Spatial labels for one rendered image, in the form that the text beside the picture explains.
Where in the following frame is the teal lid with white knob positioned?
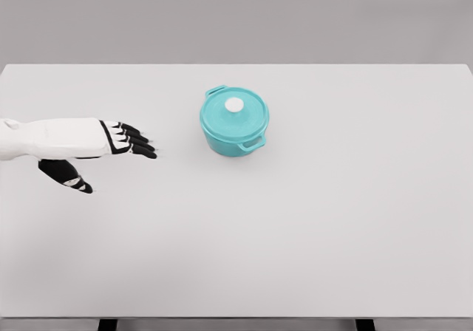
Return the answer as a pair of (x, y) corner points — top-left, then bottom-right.
(200, 86), (270, 140)

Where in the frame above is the teal pot with handles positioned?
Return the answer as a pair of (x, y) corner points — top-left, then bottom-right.
(200, 84), (268, 158)

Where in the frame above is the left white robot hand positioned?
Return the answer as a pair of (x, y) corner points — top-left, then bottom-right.
(24, 117), (158, 195)

